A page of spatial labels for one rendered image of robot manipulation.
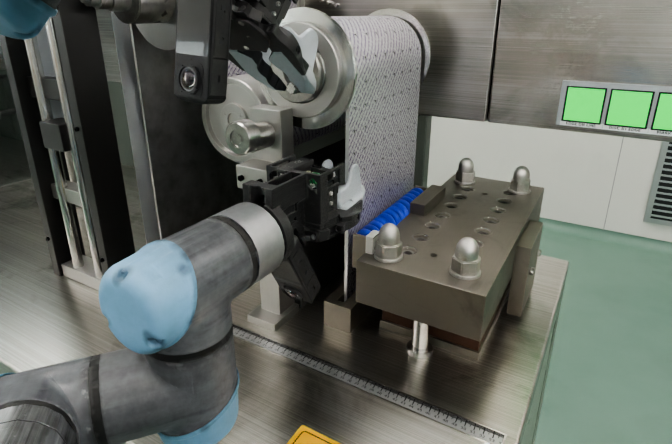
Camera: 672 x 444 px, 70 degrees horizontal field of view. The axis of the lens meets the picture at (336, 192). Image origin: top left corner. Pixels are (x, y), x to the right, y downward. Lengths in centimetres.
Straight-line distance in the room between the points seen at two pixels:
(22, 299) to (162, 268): 55
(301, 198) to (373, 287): 17
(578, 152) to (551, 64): 244
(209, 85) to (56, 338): 46
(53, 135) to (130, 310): 46
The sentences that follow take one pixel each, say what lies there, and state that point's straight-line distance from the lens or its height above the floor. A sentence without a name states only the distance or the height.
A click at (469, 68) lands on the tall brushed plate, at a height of 123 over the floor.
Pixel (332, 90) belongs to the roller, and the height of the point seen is 123.
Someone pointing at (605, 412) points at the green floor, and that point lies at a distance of 208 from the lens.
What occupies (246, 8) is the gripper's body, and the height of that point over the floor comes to 132.
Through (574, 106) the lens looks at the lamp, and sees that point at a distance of 84.
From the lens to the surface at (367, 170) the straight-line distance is 67.
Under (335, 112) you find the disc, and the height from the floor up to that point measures 120.
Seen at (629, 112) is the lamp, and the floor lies 118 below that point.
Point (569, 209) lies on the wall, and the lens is 338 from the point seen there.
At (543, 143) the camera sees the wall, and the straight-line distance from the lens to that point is 328.
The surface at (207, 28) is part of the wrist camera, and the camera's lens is 45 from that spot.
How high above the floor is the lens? 132
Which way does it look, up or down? 21 degrees down
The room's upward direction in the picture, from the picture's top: straight up
